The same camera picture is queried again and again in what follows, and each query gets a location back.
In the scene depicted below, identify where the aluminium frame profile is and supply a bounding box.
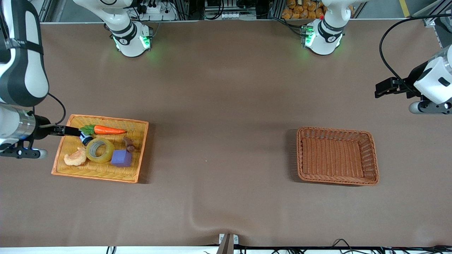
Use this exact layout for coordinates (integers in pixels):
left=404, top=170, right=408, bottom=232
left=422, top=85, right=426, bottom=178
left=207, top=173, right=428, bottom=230
left=37, top=0, right=66, bottom=22
left=411, top=0, right=452, bottom=28

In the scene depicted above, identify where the brown wicker basket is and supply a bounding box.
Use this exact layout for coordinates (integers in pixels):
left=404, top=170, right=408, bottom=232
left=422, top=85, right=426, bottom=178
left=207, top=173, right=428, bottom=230
left=296, top=127, right=380, bottom=186

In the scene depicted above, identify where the white power strip with plugs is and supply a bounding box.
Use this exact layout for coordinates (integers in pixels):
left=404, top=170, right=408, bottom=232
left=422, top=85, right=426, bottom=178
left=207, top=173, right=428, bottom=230
left=139, top=3, right=176, bottom=21

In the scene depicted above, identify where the toy croissant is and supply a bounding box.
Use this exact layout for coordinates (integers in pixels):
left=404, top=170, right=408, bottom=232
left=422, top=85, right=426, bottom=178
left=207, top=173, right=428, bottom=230
left=64, top=147, right=87, bottom=167

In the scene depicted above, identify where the bag of orange snacks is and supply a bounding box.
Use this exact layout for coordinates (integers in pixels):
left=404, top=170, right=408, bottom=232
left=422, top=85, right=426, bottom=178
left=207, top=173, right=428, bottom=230
left=281, top=0, right=326, bottom=20

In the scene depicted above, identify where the purple cube block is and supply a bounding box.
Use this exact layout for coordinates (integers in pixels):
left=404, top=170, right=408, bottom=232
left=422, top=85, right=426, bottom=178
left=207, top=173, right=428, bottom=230
left=111, top=149, right=133, bottom=168

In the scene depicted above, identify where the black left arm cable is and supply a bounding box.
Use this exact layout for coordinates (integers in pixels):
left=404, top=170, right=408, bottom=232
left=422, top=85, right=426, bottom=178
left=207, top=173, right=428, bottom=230
left=379, top=14, right=452, bottom=95

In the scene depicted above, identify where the brown table cover sheet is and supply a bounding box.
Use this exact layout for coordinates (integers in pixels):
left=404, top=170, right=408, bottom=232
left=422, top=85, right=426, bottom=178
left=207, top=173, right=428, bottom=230
left=0, top=19, right=452, bottom=247

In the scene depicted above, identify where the orange toy carrot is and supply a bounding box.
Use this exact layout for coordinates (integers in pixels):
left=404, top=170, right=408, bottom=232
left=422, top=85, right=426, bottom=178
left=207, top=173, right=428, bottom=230
left=79, top=124, right=127, bottom=136

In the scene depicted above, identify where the black electronics box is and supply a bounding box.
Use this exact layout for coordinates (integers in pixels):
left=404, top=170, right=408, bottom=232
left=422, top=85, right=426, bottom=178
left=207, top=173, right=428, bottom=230
left=205, top=0, right=258, bottom=11

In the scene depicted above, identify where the yellow clear tape roll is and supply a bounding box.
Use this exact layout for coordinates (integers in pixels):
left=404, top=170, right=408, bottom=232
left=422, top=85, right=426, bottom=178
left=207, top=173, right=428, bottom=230
left=85, top=138, right=115, bottom=164

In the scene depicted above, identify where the metal table edge bracket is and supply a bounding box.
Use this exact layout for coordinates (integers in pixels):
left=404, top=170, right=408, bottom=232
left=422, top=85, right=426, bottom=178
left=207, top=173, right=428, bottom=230
left=218, top=233, right=239, bottom=254

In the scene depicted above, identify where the yellow wicker tray orange rim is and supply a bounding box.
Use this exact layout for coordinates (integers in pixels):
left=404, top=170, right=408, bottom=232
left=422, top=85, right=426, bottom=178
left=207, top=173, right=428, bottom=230
left=51, top=114, right=149, bottom=183

